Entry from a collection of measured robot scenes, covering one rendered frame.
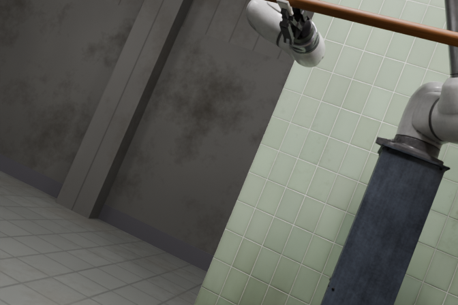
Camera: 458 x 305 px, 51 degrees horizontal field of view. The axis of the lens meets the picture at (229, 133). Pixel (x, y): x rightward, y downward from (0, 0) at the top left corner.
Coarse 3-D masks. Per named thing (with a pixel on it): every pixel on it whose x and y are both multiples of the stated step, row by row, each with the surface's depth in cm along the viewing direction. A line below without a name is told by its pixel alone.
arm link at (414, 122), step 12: (432, 84) 163; (420, 96) 163; (432, 96) 159; (408, 108) 165; (420, 108) 160; (408, 120) 163; (420, 120) 158; (408, 132) 162; (420, 132) 160; (432, 132) 156; (432, 144) 159
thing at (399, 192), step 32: (384, 160) 158; (416, 160) 156; (384, 192) 157; (416, 192) 155; (352, 224) 168; (384, 224) 155; (416, 224) 153; (352, 256) 156; (384, 256) 154; (352, 288) 154; (384, 288) 152
